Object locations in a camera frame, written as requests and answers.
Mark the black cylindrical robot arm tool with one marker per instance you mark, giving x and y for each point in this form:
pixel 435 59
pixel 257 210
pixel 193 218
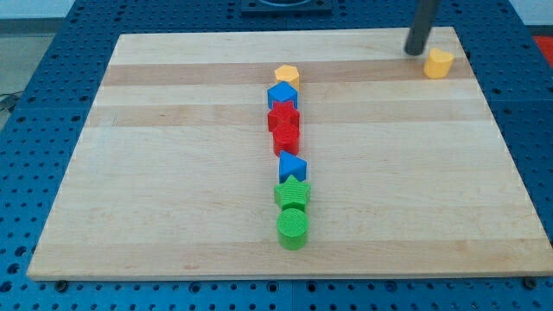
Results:
pixel 425 13

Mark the yellow hexagon block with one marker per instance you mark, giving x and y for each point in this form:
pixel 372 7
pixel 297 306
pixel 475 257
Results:
pixel 289 74

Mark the blue triangle block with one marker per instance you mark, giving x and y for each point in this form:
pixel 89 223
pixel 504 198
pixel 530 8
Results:
pixel 290 164

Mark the red cylinder block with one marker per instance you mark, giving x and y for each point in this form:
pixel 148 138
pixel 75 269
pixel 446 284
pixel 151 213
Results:
pixel 286 137

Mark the green star block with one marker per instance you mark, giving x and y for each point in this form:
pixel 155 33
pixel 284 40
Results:
pixel 292 194

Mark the red star block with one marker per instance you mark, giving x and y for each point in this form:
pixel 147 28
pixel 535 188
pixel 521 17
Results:
pixel 282 113

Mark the blue cube block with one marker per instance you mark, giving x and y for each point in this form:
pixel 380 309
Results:
pixel 282 92

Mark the green cylinder block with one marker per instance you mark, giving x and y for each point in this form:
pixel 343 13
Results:
pixel 292 229

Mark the light wooden board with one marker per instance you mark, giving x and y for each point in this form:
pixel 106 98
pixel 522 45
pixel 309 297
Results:
pixel 173 174

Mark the yellow heart block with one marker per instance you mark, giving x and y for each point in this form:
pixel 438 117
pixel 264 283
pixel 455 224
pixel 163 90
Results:
pixel 438 63

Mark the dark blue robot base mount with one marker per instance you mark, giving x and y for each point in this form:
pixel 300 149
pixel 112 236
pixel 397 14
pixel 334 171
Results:
pixel 287 7

